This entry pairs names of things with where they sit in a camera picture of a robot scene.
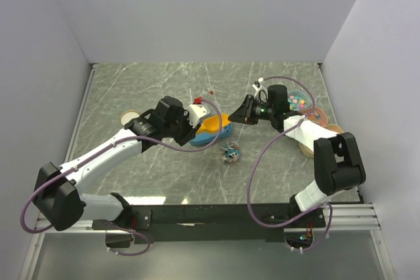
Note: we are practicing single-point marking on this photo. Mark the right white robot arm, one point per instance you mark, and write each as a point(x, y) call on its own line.
point(338, 164)

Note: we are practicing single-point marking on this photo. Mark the beige round jar lid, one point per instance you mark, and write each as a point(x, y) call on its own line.
point(128, 116)

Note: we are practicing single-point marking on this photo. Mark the beige gummy candy tray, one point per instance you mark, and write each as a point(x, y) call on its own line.
point(332, 127)

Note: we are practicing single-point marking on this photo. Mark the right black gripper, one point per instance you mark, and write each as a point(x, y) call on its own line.
point(245, 113)

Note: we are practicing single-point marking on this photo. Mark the clear plastic jar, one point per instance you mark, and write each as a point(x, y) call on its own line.
point(230, 153)

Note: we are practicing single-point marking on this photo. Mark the yellow plastic scoop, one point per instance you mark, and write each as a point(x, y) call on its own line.
point(210, 125)

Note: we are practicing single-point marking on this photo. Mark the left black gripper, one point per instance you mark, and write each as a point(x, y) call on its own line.
point(183, 139)

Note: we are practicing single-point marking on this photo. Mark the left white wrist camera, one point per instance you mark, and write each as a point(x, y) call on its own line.
point(197, 112)

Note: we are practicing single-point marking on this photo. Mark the black base beam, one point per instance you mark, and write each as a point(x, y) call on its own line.
point(167, 223)

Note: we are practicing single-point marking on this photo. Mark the light blue star candy tray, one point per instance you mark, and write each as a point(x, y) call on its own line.
point(298, 100)

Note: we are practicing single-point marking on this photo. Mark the pink lollipop tray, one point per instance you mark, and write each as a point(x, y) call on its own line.
point(317, 116)

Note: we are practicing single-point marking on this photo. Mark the blue lollipop tray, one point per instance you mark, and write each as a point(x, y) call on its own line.
point(204, 138)

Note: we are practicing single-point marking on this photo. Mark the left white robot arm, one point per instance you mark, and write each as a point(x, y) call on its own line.
point(60, 191)

